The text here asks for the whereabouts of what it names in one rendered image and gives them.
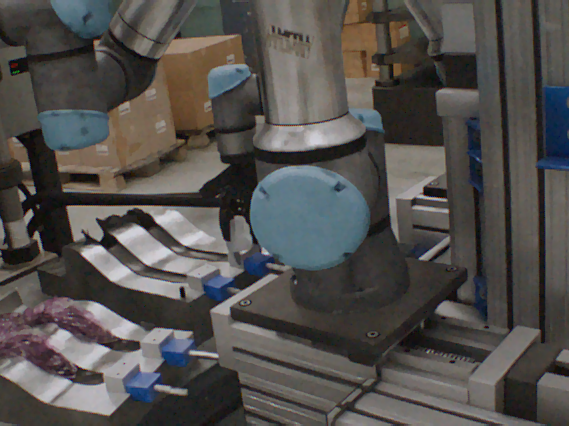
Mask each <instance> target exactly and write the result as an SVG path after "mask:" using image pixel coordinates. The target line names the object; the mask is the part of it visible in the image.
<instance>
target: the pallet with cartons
mask: <svg viewBox="0 0 569 426"><path fill-rule="evenodd" d="M162 56H163V63H164V69H165V75H166V79H167V85H168V92H169V98H170V104H171V110H172V116H173V122H174V127H175V134H176V136H180V137H184V136H187V137H189V138H187V143H185V145H186V148H203V147H205V146H207V145H209V142H210V140H209V138H208V137H210V136H216V135H215V127H214V121H213V113H212V107H211V101H210V99H209V86H208V74H209V71H210V70H211V69H213V68H215V67H220V66H224V65H231V64H245V61H244V54H243V45H242V38H241V35H228V36H212V37H196V38H195V39H179V40H173V41H172V43H171V44H170V46H169V47H168V48H167V49H166V51H165V52H164V54H163V55H162Z"/></svg>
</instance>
